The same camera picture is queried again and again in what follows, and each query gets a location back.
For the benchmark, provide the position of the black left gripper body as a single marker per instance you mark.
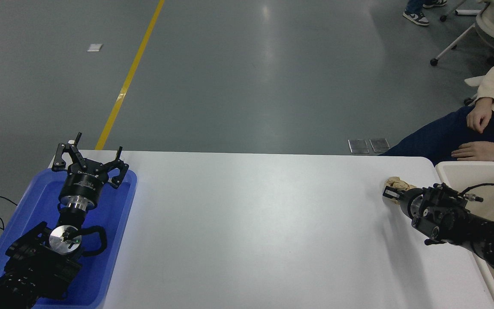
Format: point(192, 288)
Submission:
point(82, 184)

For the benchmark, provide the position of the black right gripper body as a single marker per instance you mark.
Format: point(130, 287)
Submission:
point(408, 201)

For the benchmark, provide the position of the tan paper ball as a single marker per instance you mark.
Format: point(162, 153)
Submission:
point(399, 184)

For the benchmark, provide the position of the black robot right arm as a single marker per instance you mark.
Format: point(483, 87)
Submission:
point(465, 223)

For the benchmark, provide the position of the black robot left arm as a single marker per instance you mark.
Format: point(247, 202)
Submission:
point(37, 266)

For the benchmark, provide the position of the person's left hand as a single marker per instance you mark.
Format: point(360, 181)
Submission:
point(483, 151)

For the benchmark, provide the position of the person's right hand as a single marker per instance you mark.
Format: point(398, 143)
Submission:
point(479, 116)

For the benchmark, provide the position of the blue plastic tray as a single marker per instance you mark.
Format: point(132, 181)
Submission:
point(114, 223)

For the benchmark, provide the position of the metal floor plate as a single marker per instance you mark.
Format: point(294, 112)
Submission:
point(379, 145)
point(358, 146)

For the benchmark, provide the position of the large pale bin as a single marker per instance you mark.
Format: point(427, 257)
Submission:
point(487, 171)

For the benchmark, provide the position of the white paper scrap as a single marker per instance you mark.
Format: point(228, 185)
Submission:
point(94, 47)

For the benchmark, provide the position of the white wheeled chair base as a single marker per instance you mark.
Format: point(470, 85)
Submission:
point(461, 12)

